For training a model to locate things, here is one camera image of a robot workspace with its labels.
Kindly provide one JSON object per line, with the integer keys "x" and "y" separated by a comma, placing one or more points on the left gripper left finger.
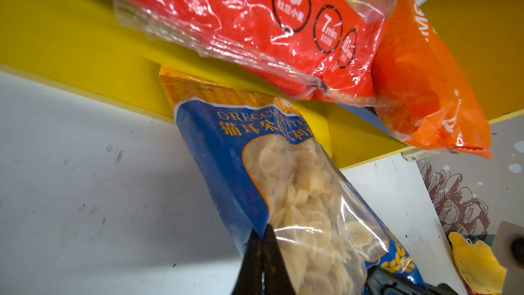
{"x": 249, "y": 280}

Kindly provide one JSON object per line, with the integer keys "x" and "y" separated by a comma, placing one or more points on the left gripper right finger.
{"x": 276, "y": 279}

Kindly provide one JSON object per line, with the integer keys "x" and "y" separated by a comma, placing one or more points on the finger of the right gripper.
{"x": 382, "y": 282}

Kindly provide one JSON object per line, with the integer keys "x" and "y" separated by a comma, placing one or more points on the blue shell pasta bag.
{"x": 263, "y": 165}

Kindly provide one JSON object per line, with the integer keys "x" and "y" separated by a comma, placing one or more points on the orange pastatime pasta bag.
{"x": 423, "y": 97}

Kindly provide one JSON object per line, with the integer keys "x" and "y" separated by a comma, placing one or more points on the red noodle bag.
{"x": 312, "y": 50}

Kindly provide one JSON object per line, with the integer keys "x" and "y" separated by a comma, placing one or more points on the yellow plush toy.
{"x": 477, "y": 265}

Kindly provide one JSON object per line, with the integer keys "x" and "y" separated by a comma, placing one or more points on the small spice bottle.
{"x": 415, "y": 154}

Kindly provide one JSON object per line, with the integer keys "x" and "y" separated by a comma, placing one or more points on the yellow shelf unit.
{"x": 78, "y": 46}

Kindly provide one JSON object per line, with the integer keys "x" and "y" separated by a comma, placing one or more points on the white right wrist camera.
{"x": 508, "y": 250}

